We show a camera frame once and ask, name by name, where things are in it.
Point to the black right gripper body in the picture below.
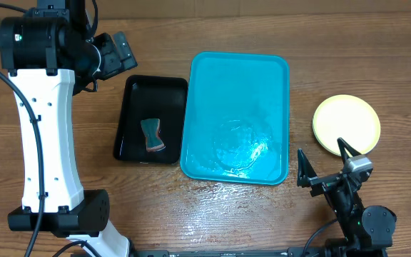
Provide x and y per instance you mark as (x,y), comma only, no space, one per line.
(342,200)

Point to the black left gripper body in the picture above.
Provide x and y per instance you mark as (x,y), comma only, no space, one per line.
(110,62)

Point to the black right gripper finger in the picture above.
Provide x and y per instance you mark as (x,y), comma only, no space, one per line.
(306,172)
(346,150)

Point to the yellow plate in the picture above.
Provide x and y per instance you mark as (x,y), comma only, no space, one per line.
(347,117)

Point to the green orange sponge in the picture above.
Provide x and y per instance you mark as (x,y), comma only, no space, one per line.
(151,129)

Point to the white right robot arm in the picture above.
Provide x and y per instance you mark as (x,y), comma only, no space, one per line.
(367,230)

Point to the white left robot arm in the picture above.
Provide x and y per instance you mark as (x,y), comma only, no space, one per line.
(49,60)

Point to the black plastic tray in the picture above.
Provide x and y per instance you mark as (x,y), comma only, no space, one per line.
(151,97)

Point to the teal plastic tray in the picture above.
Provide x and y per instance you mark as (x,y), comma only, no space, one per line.
(237,122)

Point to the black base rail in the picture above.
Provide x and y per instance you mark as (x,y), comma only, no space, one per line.
(290,252)

